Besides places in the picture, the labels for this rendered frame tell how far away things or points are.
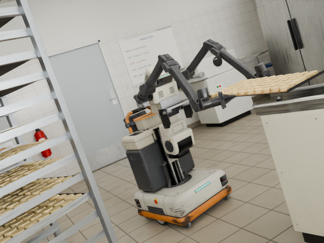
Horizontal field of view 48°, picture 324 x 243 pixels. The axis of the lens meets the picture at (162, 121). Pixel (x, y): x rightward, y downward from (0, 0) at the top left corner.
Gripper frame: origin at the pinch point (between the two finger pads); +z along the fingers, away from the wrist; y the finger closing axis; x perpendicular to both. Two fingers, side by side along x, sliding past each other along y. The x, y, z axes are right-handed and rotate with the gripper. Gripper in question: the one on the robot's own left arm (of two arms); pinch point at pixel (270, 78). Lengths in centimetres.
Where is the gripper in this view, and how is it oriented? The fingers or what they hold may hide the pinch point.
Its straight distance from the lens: 249.1
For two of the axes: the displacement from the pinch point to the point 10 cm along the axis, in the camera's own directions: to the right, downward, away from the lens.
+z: -0.9, 2.1, -9.7
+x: -9.5, 2.6, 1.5
